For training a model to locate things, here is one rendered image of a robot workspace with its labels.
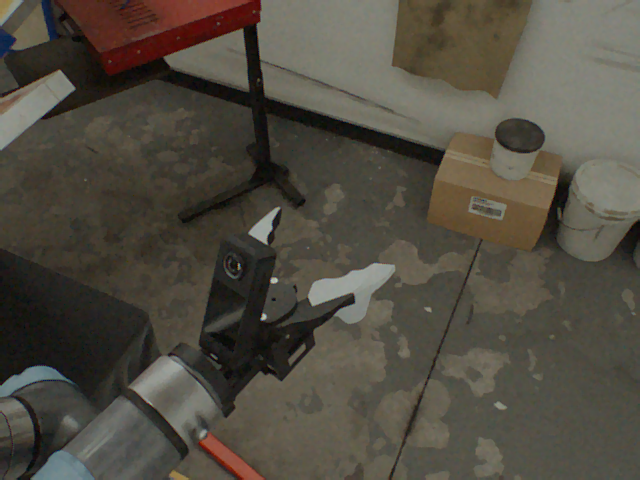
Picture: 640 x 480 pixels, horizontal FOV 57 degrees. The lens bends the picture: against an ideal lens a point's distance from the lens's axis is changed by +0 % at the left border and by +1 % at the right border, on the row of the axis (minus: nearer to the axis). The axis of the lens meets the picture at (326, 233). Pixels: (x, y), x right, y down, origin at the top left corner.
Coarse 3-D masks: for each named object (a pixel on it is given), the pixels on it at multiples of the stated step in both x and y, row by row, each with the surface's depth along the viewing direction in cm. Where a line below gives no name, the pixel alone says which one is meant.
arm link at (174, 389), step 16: (160, 368) 49; (176, 368) 48; (192, 368) 49; (144, 384) 48; (160, 384) 47; (176, 384) 48; (192, 384) 48; (208, 384) 49; (160, 400) 47; (176, 400) 47; (192, 400) 47; (208, 400) 48; (176, 416) 47; (192, 416) 47; (208, 416) 48; (176, 432) 53; (192, 432) 48; (192, 448) 49
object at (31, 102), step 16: (48, 80) 96; (64, 80) 98; (16, 96) 102; (32, 96) 94; (48, 96) 96; (64, 96) 98; (0, 112) 93; (16, 112) 92; (32, 112) 94; (0, 128) 90; (16, 128) 92; (0, 144) 90
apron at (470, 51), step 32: (416, 0) 240; (448, 0) 236; (480, 0) 228; (512, 0) 226; (416, 32) 250; (448, 32) 247; (480, 32) 237; (512, 32) 233; (416, 64) 261; (448, 64) 257; (480, 64) 250
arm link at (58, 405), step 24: (24, 384) 58; (48, 384) 59; (72, 384) 61; (0, 408) 52; (24, 408) 54; (48, 408) 56; (72, 408) 57; (96, 408) 59; (0, 432) 50; (24, 432) 52; (48, 432) 54; (72, 432) 55; (0, 456) 50; (24, 456) 52; (48, 456) 54
